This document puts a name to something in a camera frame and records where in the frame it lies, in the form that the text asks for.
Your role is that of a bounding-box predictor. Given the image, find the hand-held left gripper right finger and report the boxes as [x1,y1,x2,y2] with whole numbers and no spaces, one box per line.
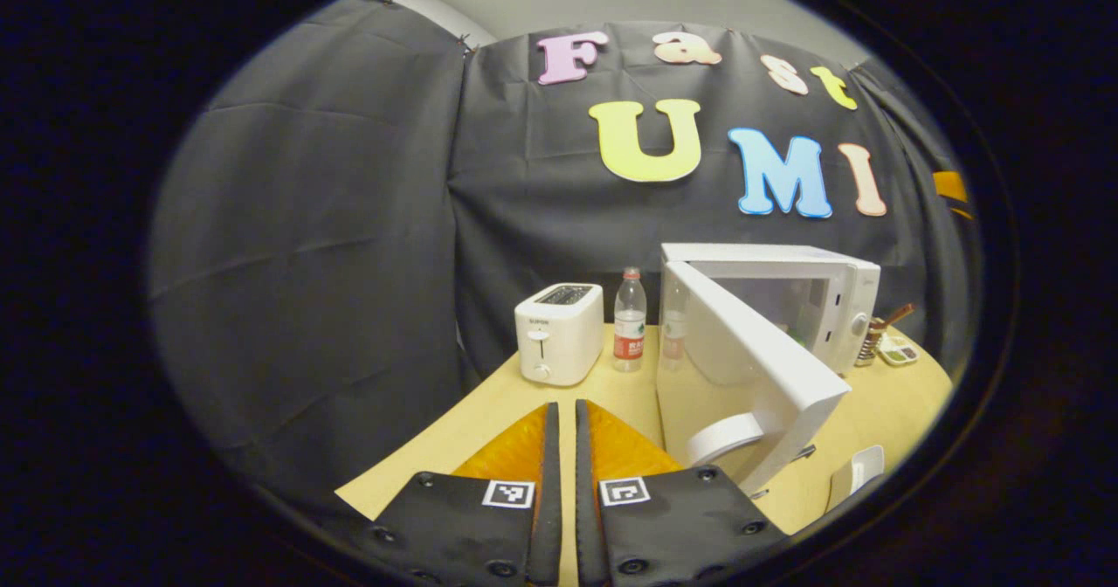
[575,399,787,586]

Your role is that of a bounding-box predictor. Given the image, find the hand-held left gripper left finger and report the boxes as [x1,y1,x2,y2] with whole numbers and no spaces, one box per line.
[362,402,562,586]

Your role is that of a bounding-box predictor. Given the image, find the white microwave oven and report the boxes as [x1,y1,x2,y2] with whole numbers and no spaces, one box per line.
[655,243,881,496]

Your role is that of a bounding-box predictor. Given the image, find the white divided bean plate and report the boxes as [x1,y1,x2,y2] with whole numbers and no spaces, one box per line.
[876,334,920,367]

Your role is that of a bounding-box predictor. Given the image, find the metal utensil holder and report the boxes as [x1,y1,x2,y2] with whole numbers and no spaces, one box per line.
[856,316,887,367]

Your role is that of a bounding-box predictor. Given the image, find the white toaster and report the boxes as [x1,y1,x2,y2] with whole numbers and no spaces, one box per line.
[514,283,604,387]

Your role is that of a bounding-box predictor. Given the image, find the clear water bottle red label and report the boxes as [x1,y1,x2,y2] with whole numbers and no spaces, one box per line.
[613,266,648,372]

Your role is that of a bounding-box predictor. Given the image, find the small white dish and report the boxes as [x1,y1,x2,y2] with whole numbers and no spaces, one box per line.
[825,445,885,509]

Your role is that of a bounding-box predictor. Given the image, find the black backdrop cloth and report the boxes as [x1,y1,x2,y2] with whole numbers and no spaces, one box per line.
[148,0,975,501]

